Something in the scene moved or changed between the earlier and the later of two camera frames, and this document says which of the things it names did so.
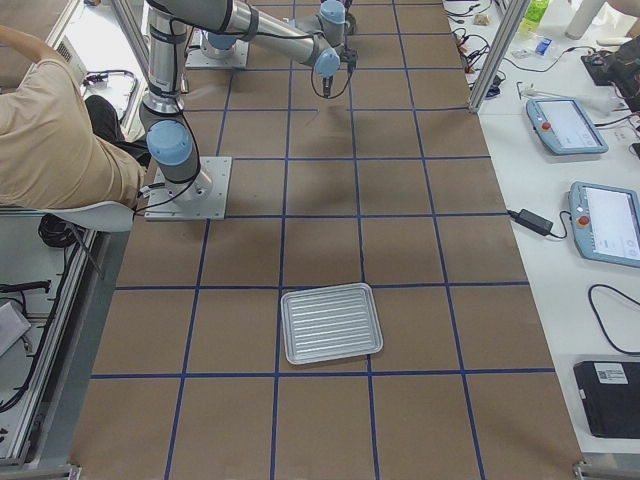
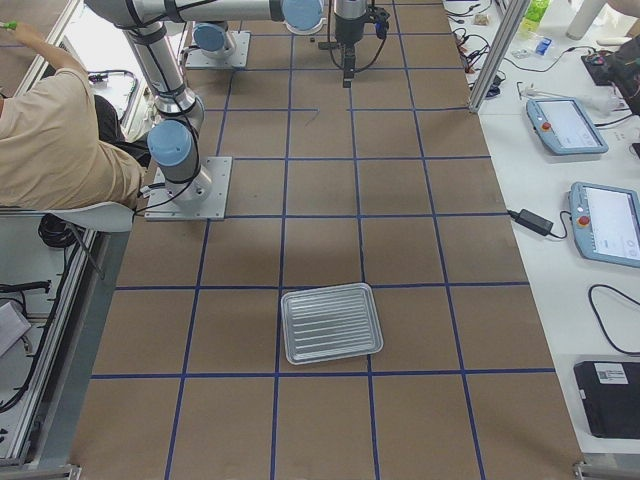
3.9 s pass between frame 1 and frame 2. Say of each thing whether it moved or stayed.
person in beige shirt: stayed
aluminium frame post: stayed
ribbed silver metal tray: stayed
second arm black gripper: moved
